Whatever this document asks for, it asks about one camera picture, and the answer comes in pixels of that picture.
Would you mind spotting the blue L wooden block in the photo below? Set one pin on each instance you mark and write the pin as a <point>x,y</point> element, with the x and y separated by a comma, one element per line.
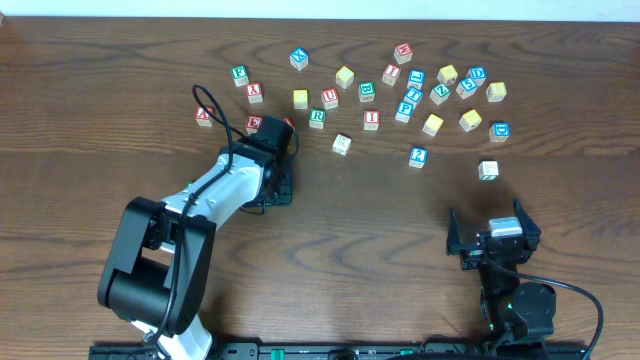
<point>416,79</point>

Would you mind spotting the blue D block far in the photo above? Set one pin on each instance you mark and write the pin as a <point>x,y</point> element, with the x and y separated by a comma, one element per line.
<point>477,74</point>

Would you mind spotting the blue 2 wooden block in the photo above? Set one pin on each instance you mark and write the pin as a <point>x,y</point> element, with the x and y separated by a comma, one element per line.
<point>418,157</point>

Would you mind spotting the red M wooden block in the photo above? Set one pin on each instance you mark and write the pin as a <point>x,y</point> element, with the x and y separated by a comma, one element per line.
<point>403,53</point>

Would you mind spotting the yellow O wooden block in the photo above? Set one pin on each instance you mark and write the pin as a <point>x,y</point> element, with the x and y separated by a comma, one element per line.
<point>300,99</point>

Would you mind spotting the red u block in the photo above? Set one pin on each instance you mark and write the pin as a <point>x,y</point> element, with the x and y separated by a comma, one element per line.
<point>330,98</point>
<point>289,122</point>

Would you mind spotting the blue 5 wooden block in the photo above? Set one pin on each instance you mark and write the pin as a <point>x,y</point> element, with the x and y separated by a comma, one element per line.
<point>466,87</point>

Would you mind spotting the blue X wooden block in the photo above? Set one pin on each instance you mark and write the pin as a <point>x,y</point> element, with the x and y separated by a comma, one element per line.
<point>299,59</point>

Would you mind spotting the blue D block near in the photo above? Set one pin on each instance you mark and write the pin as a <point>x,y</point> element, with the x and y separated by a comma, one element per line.
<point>499,132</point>

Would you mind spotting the yellow S wooden block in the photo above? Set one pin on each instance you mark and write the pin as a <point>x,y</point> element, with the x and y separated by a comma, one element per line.
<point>432,125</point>

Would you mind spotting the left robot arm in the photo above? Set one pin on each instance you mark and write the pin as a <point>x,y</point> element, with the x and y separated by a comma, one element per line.
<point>156,272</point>

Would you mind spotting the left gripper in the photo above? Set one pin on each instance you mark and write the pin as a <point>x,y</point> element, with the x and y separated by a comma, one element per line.
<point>279,189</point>

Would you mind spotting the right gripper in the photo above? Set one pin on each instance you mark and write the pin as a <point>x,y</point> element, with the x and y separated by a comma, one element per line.
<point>486,247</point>

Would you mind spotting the blue P wooden block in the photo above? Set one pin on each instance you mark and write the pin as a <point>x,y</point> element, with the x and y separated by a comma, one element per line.
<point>404,112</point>

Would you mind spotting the blue d block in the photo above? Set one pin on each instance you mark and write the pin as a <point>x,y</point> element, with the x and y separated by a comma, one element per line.
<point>477,74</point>
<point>499,132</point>

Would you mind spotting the red A wooden block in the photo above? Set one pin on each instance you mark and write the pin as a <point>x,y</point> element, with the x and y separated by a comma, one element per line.
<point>203,116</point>

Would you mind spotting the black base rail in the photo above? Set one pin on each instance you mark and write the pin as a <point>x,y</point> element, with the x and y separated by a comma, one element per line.
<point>433,350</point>

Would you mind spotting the green Z wooden block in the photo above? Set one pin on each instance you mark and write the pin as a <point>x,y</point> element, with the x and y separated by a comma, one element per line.
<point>440,93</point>

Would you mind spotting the blue T wooden block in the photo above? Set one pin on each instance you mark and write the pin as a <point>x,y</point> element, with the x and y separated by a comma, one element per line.
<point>413,96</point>

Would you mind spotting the green R wooden block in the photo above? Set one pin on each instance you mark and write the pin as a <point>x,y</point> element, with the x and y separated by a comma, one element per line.
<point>317,118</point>

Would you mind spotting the red E wooden block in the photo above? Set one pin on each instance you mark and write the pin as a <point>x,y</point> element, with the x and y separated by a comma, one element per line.
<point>253,124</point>

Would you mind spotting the yellow W wooden block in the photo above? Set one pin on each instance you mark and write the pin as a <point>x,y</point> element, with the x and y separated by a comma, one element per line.
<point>470,120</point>

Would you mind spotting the red i block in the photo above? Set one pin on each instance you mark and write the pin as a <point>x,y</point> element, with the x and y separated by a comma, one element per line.
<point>391,74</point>
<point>371,120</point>

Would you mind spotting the yellow C wooden block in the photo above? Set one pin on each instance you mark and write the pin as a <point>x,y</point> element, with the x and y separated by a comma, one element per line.
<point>344,77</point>

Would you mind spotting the yellow M wooden block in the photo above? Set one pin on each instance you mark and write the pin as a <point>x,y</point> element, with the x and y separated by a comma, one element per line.
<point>447,75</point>

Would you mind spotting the red Y wooden block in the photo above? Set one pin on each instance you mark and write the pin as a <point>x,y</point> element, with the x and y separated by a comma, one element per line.
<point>254,92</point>

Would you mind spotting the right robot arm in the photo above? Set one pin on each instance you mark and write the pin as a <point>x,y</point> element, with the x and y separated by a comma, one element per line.
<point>518,312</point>

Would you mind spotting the green B wooden block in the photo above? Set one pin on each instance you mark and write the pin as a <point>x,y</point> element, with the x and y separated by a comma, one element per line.
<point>367,91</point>

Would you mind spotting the plain side yellow block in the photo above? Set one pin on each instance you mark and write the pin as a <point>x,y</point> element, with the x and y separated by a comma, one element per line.
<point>341,144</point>

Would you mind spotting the yellow 8 wooden block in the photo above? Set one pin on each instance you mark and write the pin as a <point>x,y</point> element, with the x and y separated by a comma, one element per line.
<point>496,92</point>

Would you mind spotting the green F wooden block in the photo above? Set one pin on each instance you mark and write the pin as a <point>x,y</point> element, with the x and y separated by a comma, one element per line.
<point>240,75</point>

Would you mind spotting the green 7 wooden block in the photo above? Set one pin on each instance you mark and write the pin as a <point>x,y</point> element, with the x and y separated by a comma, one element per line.
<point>488,170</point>

